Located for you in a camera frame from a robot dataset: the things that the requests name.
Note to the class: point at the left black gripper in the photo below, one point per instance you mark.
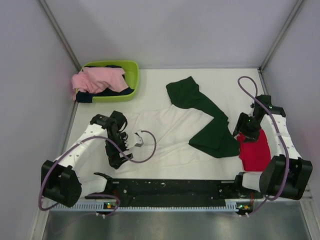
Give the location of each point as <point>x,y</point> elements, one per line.
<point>114,159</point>

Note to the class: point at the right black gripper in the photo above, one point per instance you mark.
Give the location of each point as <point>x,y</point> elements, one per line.
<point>249,136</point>

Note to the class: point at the white and green t-shirt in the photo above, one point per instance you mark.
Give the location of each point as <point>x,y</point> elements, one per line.
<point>191,132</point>

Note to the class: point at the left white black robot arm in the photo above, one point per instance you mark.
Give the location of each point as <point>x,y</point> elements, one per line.
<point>60,180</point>

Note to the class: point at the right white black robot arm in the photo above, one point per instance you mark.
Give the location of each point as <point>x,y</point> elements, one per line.
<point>271,163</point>

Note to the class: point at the folded red t-shirt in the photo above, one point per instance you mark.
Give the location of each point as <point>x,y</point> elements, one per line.
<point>255,156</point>

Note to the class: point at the navy blue t-shirt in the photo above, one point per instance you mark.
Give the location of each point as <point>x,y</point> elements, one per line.
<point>85,97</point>

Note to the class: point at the pink t-shirt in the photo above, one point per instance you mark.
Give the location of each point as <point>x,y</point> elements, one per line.
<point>95,80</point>

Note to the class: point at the lime green plastic basin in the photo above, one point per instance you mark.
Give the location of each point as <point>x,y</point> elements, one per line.
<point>132,78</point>

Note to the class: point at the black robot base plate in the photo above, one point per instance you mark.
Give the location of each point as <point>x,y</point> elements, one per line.
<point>150,190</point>

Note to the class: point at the grey slotted cable duct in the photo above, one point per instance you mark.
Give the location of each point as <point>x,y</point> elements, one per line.
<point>198,205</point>

